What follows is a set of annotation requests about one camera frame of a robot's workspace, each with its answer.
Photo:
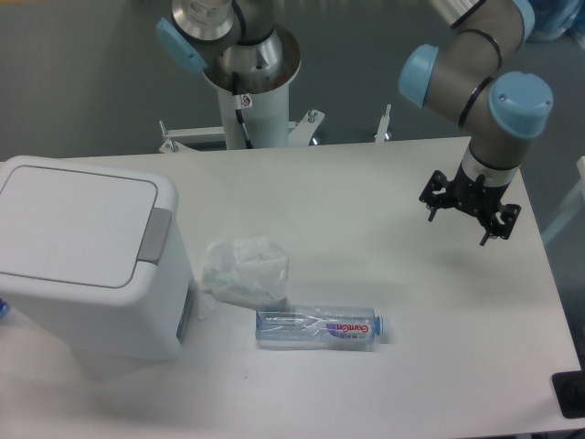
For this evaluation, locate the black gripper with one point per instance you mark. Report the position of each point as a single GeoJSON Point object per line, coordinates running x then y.
{"type": "Point", "coordinates": [474, 198]}

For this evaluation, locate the white push-lid trash can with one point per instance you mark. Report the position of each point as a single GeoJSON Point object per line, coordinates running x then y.
{"type": "Point", "coordinates": [94, 255]}

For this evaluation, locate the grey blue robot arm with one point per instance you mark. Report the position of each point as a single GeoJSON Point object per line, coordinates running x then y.
{"type": "Point", "coordinates": [463, 83]}

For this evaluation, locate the blue plastic bag background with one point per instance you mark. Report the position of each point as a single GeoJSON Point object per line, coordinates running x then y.
{"type": "Point", "coordinates": [553, 19]}

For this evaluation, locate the black device at table edge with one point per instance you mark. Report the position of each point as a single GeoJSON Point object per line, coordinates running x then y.
{"type": "Point", "coordinates": [569, 389]}

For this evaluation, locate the clear plastic water bottle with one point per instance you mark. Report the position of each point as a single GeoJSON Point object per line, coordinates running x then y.
{"type": "Point", "coordinates": [329, 326]}

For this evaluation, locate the crumpled clear plastic bag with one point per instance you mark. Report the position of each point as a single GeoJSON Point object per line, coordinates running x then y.
{"type": "Point", "coordinates": [250, 272]}

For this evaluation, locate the white frame at right edge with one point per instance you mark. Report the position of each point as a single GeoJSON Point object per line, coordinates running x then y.
{"type": "Point", "coordinates": [567, 209]}

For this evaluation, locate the white pedestal base frame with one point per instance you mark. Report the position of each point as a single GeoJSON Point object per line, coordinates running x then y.
{"type": "Point", "coordinates": [245, 133]}

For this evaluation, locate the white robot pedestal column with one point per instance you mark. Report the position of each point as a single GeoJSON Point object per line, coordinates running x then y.
{"type": "Point", "coordinates": [256, 78]}

